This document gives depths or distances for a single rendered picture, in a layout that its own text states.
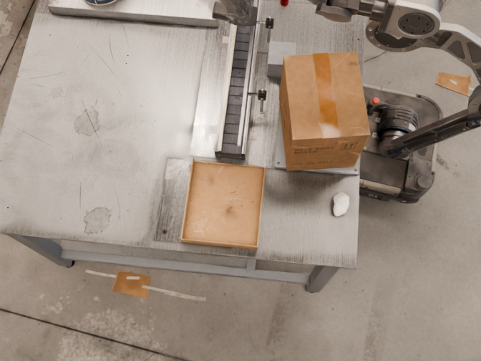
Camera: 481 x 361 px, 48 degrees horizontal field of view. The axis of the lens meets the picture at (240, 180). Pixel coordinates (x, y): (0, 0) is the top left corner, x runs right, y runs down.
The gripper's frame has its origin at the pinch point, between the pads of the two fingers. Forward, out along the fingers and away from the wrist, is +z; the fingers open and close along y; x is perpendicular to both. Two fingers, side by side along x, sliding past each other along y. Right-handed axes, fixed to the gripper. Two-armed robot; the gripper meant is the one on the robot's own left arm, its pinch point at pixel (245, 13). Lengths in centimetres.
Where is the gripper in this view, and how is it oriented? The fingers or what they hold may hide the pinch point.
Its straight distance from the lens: 212.0
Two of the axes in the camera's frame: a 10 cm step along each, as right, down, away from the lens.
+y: -9.9, -1.0, 0.4
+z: 0.8, -3.3, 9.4
